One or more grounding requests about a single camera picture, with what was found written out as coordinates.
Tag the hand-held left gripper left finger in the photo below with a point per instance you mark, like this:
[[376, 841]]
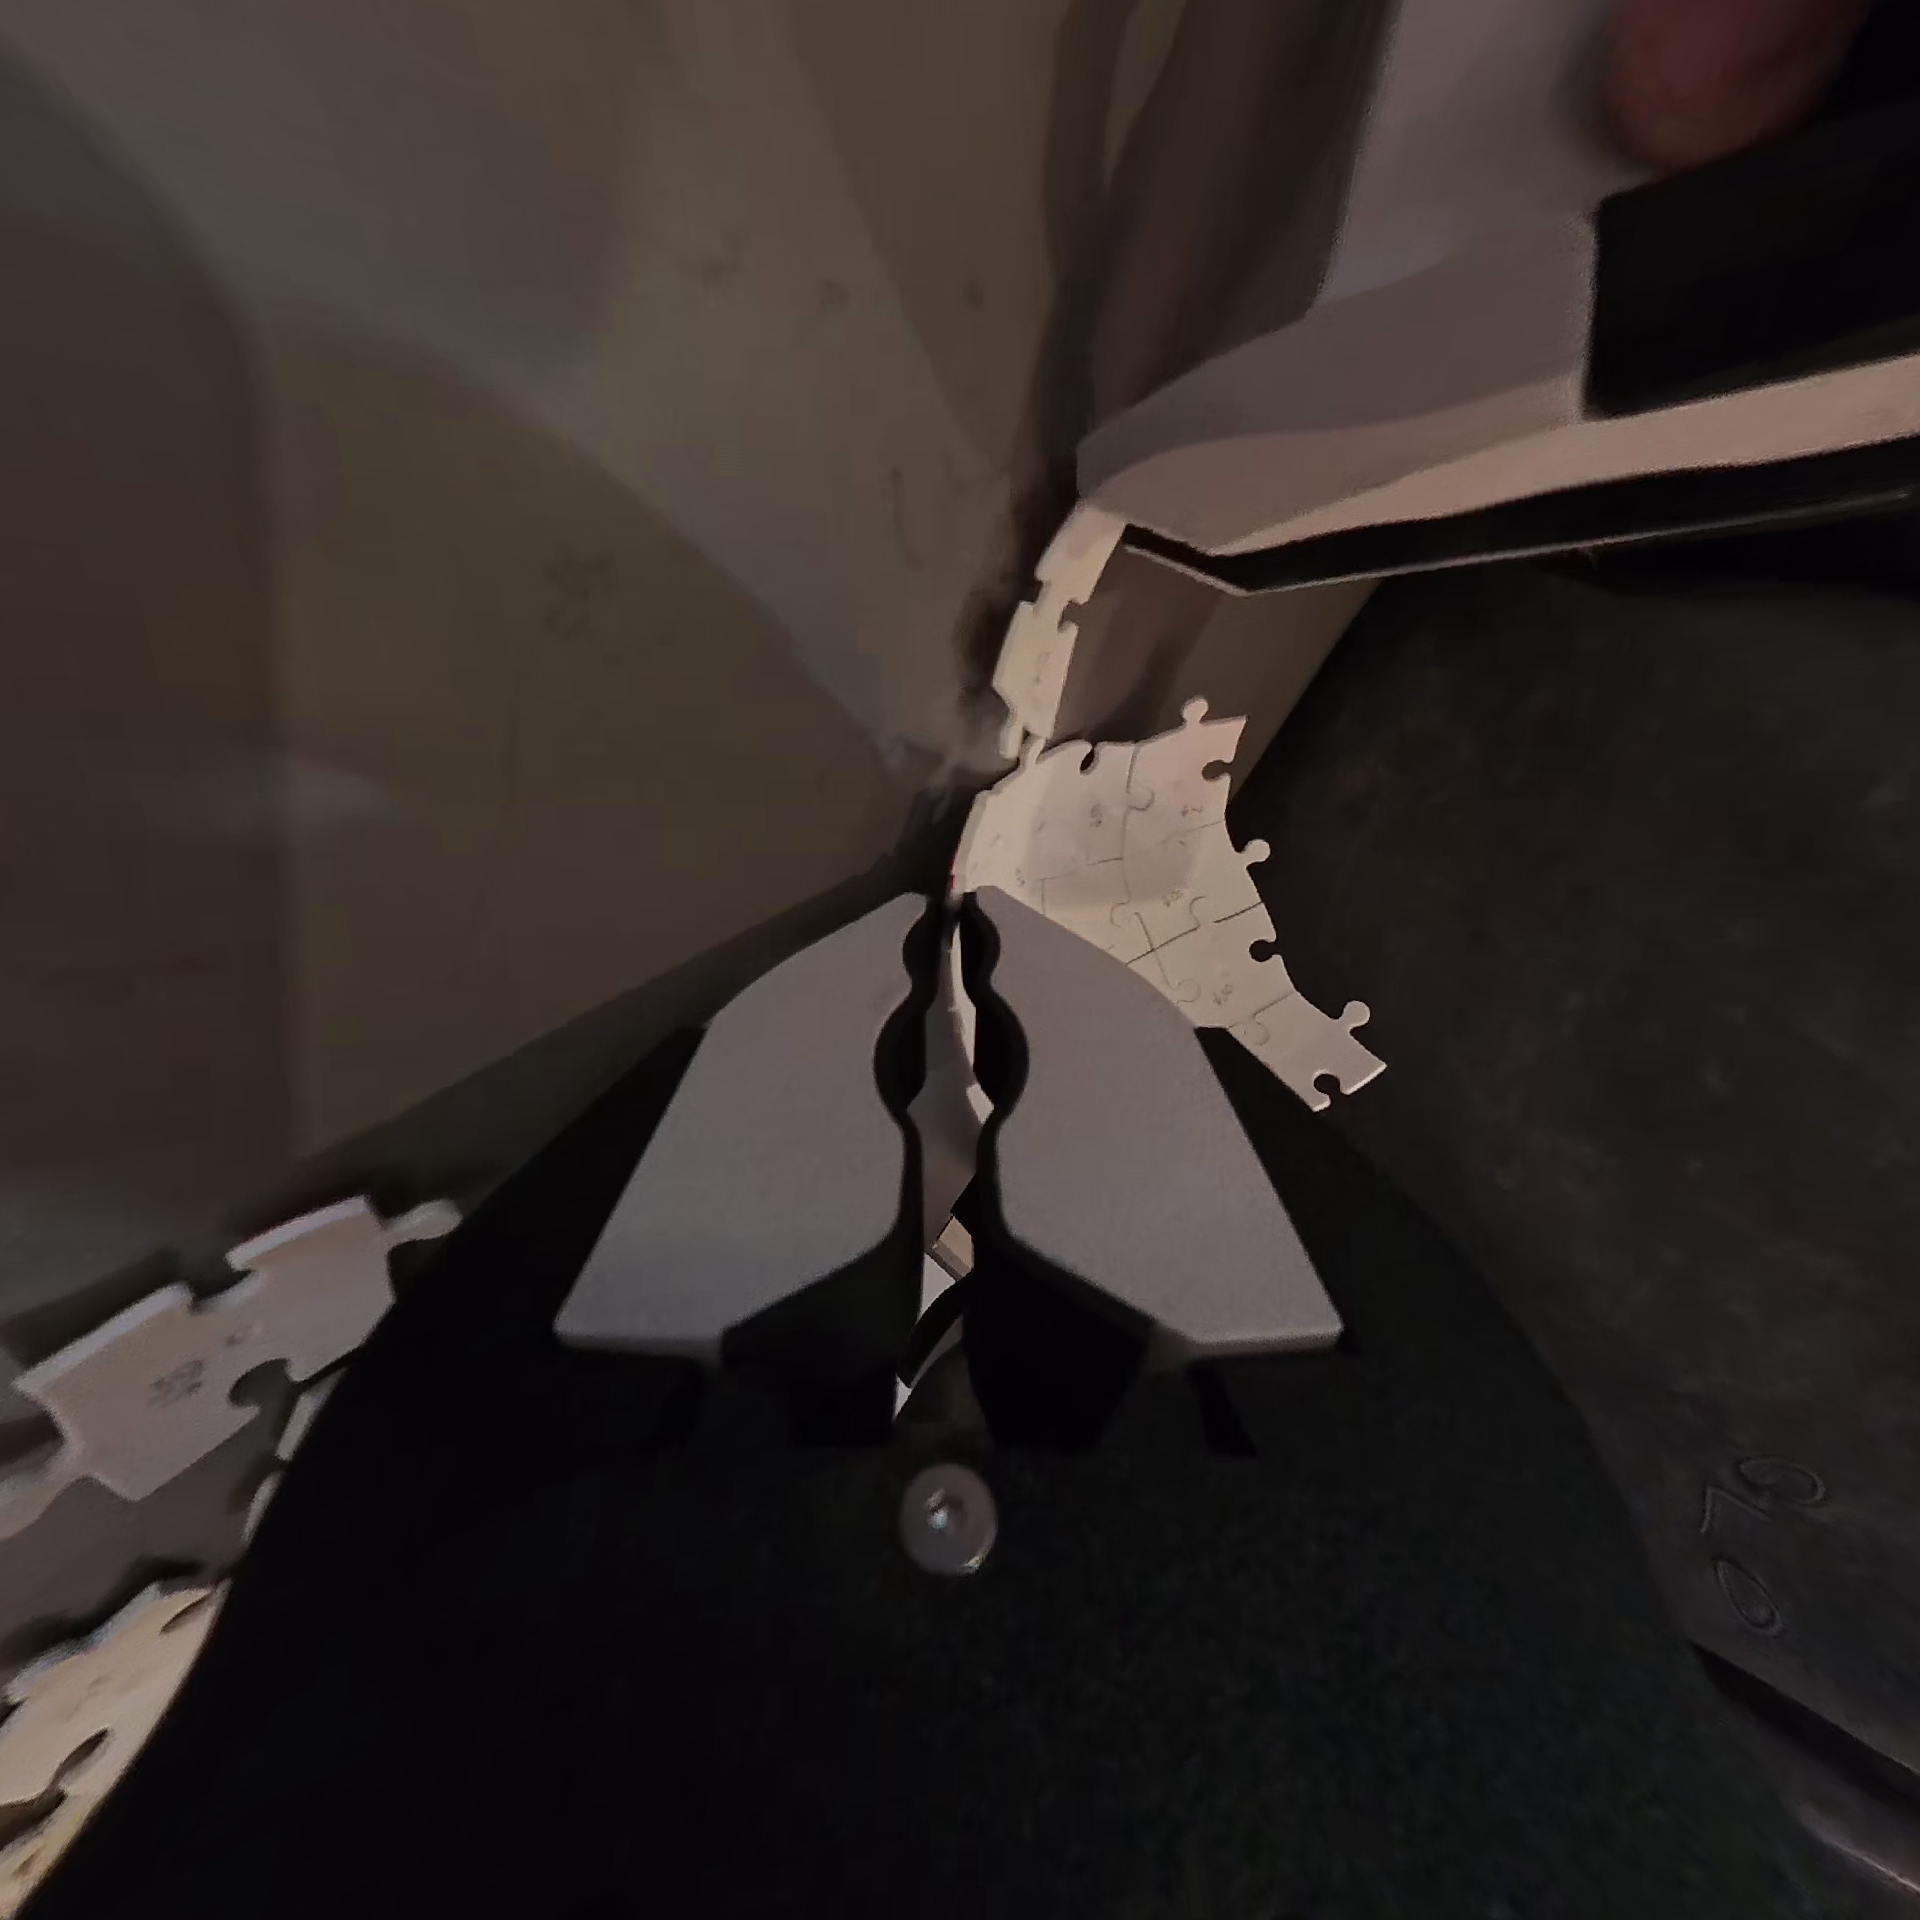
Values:
[[763, 1171]]

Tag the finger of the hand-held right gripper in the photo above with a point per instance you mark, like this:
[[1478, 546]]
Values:
[[1348, 422], [1499, 541]]

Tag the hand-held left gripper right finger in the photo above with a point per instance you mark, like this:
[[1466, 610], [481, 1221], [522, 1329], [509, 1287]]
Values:
[[1155, 1186]]

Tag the assembled curved puzzle ball section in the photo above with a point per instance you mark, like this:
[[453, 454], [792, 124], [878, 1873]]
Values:
[[1155, 855]]

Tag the pile of white puzzle pieces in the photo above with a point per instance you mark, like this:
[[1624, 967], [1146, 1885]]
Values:
[[165, 1365]]

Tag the person's right hand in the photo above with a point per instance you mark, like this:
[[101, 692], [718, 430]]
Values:
[[1709, 77]]

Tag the person's dark trousers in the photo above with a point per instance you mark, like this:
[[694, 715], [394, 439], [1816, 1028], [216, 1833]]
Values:
[[1621, 1050]]

